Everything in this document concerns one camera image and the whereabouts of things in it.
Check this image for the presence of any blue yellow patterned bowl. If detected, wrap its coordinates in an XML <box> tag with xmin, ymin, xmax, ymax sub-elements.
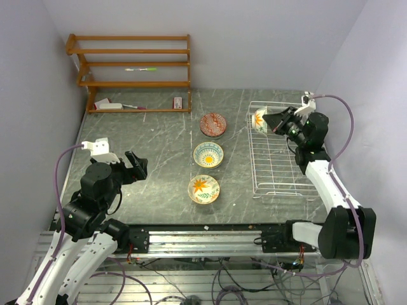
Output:
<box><xmin>193</xmin><ymin>142</ymin><xmax>224</xmax><ymax>169</ymax></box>

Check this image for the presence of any white wire dish rack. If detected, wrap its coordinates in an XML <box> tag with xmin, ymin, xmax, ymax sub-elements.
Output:
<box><xmin>246</xmin><ymin>101</ymin><xmax>319</xmax><ymax>200</ymax></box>

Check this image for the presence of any small red white box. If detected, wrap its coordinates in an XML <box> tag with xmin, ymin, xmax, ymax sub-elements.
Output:
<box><xmin>172</xmin><ymin>97</ymin><xmax>183</xmax><ymax>110</ymax></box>

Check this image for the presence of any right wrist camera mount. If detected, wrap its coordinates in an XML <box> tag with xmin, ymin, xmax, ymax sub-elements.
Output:
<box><xmin>294</xmin><ymin>91</ymin><xmax>316</xmax><ymax>117</ymax></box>

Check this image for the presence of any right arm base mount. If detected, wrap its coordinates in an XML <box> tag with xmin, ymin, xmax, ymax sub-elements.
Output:
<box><xmin>253</xmin><ymin>220</ymin><xmax>316</xmax><ymax>253</ymax></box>

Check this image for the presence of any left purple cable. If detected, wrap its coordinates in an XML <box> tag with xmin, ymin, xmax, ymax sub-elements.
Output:
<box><xmin>18</xmin><ymin>144</ymin><xmax>86</xmax><ymax>305</ymax></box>

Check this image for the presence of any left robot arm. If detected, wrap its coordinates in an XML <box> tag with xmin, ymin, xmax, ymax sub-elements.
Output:
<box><xmin>11</xmin><ymin>151</ymin><xmax>148</xmax><ymax>304</ymax></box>

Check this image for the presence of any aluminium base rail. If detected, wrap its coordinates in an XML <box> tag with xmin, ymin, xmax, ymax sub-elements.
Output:
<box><xmin>34</xmin><ymin>229</ymin><xmax>369</xmax><ymax>258</ymax></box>

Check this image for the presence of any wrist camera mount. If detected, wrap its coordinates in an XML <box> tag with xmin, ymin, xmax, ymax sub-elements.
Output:
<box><xmin>294</xmin><ymin>91</ymin><xmax>316</xmax><ymax>117</ymax></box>
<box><xmin>81</xmin><ymin>137</ymin><xmax>120</xmax><ymax>164</ymax></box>

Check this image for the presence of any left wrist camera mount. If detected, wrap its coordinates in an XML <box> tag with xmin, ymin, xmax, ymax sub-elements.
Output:
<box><xmin>81</xmin><ymin>137</ymin><xmax>120</xmax><ymax>164</ymax></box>

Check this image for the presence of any green white pen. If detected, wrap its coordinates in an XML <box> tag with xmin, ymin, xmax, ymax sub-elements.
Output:
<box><xmin>125</xmin><ymin>67</ymin><xmax>157</xmax><ymax>72</ymax></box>

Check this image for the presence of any pink white pen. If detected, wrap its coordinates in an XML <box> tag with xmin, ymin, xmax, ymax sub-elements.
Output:
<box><xmin>122</xmin><ymin>104</ymin><xmax>146</xmax><ymax>111</ymax></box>

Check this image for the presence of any cable bundle under table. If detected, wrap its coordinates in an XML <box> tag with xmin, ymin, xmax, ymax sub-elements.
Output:
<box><xmin>79</xmin><ymin>254</ymin><xmax>357</xmax><ymax>305</ymax></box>

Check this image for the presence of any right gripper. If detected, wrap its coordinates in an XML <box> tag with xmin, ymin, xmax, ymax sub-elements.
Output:
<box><xmin>263</xmin><ymin>106</ymin><xmax>308</xmax><ymax>147</ymax></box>

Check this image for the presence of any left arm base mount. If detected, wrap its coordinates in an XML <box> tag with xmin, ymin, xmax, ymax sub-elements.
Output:
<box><xmin>128</xmin><ymin>228</ymin><xmax>150</xmax><ymax>254</ymax></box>

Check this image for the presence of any orange flower bowl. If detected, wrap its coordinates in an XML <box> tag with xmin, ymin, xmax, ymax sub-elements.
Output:
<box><xmin>187</xmin><ymin>175</ymin><xmax>220</xmax><ymax>205</ymax></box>
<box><xmin>251</xmin><ymin>107</ymin><xmax>268</xmax><ymax>136</ymax></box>

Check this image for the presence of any red patterned bowl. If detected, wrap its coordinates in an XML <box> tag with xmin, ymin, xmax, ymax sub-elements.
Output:
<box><xmin>200</xmin><ymin>112</ymin><xmax>227</xmax><ymax>138</ymax></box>

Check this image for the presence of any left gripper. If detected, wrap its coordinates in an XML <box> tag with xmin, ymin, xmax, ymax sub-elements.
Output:
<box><xmin>100</xmin><ymin>149</ymin><xmax>146</xmax><ymax>208</ymax></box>

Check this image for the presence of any wooden shelf rack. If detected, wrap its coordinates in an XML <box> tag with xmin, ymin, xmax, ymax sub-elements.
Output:
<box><xmin>65</xmin><ymin>33</ymin><xmax>192</xmax><ymax>114</ymax></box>

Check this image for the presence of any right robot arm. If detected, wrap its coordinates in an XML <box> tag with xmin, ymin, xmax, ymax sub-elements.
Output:
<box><xmin>254</xmin><ymin>107</ymin><xmax>376</xmax><ymax>261</ymax></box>

